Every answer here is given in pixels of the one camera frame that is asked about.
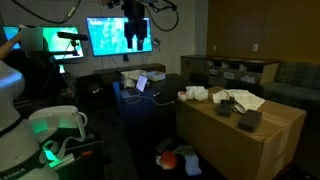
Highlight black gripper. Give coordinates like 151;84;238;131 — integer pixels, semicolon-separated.
123;18;149;52

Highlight large cardboard box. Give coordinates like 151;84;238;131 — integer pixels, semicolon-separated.
175;85;307;180

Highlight white plastic bag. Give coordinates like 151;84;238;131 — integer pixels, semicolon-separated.
120;68;148;90

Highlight clear plastic bin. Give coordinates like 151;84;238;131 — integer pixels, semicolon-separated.
146;70;167;82

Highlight small open laptop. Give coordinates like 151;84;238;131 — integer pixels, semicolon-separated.
119;73;149;101

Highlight white crumpled cloth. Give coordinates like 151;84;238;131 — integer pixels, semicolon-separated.
185;85;210;102

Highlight wooden shelf cabinet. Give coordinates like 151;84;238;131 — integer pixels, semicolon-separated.
180;54;281;89

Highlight flat black slab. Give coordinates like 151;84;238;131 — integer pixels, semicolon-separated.
154;136;175;155

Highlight person in dark clothes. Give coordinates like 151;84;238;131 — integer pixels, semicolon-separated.
0;25;76;101

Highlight small white scrap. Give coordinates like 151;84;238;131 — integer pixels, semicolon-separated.
154;154;164;168

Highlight blue cloth item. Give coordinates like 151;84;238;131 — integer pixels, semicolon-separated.
183;153;203;177

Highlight green plaid sofa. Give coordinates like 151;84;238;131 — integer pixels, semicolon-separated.
261;61;320;113

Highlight large wall monitor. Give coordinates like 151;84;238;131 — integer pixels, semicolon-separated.
86;16;154;57

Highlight black camera tripod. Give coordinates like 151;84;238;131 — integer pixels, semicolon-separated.
49;39;82;58

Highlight white table cable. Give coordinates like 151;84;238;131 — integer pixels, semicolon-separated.
125;91;175;107

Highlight black stereo camera bar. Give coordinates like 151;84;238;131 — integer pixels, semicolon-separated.
56;31;90;42

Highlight wide wall monitor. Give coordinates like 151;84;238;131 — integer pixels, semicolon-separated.
2;25;85;61

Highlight orange handled tool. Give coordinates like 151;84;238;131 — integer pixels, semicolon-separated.
64;149;94;163

